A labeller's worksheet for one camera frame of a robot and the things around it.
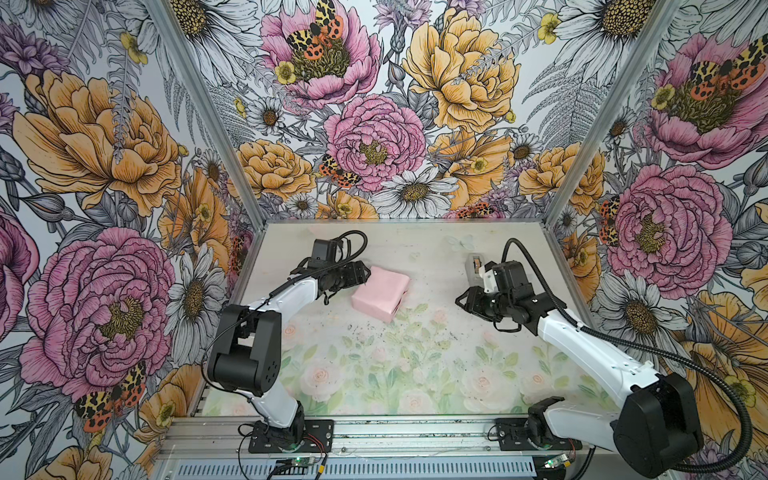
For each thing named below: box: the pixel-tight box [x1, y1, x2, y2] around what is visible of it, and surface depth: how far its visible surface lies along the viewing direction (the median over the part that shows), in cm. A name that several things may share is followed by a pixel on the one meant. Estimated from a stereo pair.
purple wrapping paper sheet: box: [351, 266, 410, 323], surface depth 94 cm
